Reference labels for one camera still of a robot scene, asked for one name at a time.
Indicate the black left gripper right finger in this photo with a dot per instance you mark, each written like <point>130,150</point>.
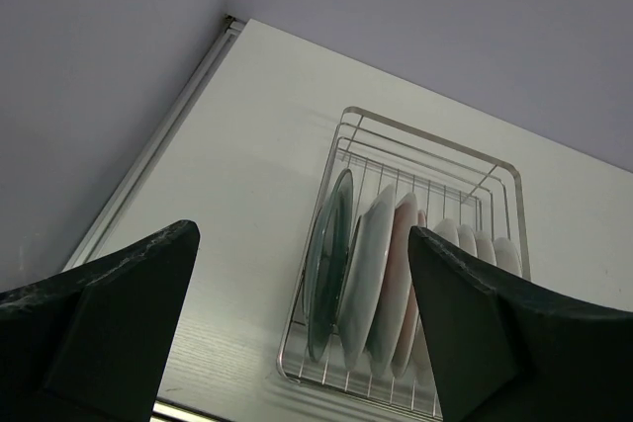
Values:
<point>504,349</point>

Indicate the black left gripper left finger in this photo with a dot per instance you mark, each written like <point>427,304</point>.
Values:
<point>91,343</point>

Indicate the white plate teal rim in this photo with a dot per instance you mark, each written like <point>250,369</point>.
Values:
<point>467,240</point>

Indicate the red teal wave plate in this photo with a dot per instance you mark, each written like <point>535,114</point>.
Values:
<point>367,268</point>
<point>392,305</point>

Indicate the white bowl plate red characters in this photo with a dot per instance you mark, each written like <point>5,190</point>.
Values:
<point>411,343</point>

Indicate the white plate grey line pattern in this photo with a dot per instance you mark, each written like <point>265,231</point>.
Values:
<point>507,257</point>

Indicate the wire dish rack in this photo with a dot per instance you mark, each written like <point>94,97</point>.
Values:
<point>450,181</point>

